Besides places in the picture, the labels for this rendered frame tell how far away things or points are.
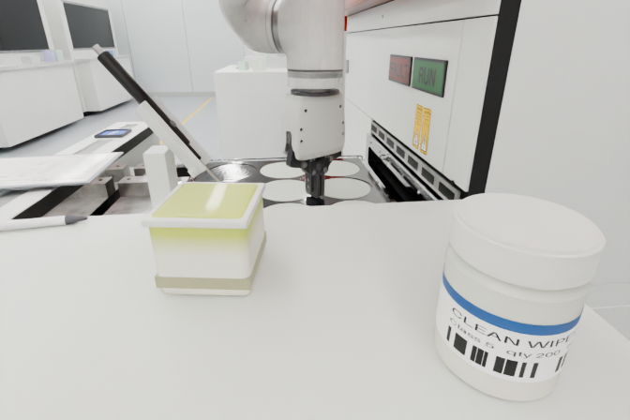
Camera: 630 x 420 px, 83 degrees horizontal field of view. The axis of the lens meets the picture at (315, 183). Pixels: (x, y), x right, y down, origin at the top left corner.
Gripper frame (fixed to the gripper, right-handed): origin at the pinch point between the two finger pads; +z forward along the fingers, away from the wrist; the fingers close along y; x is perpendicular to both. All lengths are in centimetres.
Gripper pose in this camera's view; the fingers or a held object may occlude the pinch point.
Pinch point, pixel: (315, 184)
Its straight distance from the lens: 60.3
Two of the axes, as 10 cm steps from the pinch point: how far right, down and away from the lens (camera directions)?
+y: -7.9, 2.2, -5.7
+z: 0.0, 9.3, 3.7
